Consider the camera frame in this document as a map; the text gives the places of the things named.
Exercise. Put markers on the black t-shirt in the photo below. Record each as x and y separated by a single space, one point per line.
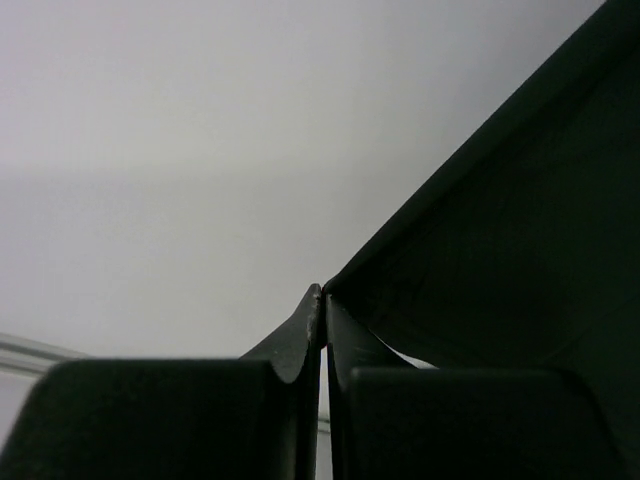
522 250

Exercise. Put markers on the aluminium mounting rail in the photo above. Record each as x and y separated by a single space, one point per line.
32 358

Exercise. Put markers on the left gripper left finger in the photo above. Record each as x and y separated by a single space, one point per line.
254 417

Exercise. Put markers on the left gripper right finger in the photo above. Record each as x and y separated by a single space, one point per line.
392 420

